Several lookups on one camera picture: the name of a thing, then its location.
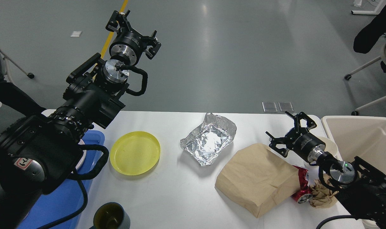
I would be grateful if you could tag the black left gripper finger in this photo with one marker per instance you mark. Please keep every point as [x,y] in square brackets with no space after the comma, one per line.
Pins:
[153,46]
[118,22]

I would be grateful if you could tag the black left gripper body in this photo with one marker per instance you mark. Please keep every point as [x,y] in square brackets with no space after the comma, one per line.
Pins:
[127,45]

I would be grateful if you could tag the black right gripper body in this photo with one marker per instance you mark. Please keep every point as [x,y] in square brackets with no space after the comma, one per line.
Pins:
[307,146]

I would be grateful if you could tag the yellow plastic plate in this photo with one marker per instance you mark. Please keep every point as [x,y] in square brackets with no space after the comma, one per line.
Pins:
[135,153]

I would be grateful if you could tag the dark teal mug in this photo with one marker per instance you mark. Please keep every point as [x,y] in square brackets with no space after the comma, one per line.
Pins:
[111,216]

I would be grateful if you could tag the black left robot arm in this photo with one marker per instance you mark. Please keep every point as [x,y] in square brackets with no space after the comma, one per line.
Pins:
[38,153]

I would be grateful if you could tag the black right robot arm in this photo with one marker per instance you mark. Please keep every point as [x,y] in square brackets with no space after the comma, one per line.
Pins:
[359,186]

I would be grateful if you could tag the white paper cup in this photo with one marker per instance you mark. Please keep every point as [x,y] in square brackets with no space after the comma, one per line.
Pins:
[330,146]

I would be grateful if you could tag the brown paper bag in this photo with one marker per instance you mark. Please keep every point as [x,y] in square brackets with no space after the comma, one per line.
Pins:
[257,179]

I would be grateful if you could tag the floor outlet cover plates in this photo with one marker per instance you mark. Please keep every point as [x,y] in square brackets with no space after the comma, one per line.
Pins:
[274,107]

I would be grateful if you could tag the white paper scrap on floor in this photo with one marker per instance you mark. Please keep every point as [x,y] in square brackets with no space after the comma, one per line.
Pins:
[76,34]

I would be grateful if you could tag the crushed red soda can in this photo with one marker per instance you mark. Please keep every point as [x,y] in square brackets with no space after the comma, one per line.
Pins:
[304,194]

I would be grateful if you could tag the crumpled brown paper napkin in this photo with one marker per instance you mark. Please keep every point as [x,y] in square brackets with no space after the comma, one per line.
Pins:
[323,197]

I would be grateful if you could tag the beige plastic bin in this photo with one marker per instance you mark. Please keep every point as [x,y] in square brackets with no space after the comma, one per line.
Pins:
[363,136]

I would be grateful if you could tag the crumpled aluminium foil tray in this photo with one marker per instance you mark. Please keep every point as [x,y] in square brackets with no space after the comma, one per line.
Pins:
[206,141]

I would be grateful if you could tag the white rolling stand left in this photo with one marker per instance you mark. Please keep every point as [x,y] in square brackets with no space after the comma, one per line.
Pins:
[6,70]

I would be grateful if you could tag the person in black clothing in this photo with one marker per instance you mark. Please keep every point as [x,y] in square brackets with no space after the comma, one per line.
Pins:
[369,35]

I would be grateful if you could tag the person at left edge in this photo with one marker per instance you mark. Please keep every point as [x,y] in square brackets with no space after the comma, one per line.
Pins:
[17,99]

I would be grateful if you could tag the white table frame background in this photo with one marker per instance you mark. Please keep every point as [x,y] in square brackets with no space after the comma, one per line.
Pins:
[368,7]

